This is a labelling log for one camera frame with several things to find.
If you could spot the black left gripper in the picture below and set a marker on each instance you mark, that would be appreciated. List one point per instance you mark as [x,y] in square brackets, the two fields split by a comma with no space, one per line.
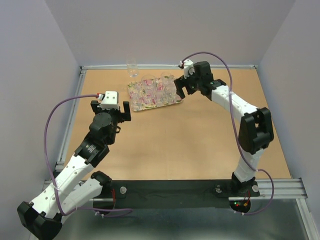
[122,116]

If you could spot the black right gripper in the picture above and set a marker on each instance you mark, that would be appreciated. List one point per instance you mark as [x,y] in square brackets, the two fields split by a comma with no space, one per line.
[180,82]

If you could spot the clear faceted glass tumbler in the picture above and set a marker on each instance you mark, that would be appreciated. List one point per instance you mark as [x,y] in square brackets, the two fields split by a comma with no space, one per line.
[167,78]

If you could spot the small clear glass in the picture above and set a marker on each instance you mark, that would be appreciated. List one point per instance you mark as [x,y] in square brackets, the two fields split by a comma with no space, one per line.
[159,98]

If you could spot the tall clear glass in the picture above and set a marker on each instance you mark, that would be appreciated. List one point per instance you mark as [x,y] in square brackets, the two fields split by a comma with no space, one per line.
[132,67]

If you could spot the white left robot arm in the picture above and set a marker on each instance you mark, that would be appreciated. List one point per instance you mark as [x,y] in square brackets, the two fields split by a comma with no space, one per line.
[45,214]

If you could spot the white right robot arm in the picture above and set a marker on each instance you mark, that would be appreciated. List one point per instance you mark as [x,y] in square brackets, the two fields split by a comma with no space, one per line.
[255,130]

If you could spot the floral patterned tray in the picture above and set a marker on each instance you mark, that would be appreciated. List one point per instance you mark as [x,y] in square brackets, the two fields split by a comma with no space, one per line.
[135,87]

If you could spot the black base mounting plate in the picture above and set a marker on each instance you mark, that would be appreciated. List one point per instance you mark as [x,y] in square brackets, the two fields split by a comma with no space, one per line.
[175,194]

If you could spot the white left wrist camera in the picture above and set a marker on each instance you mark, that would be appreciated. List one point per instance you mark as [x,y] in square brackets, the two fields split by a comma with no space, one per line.
[110,101]

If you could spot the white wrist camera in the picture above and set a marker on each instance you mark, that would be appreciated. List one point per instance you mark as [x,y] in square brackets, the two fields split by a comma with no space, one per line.
[188,68]
[110,101]

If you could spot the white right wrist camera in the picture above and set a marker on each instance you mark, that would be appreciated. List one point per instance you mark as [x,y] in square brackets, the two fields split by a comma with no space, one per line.
[188,68]

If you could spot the aluminium front frame rail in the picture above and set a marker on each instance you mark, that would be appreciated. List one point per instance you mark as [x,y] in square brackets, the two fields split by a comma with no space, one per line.
[280,188]

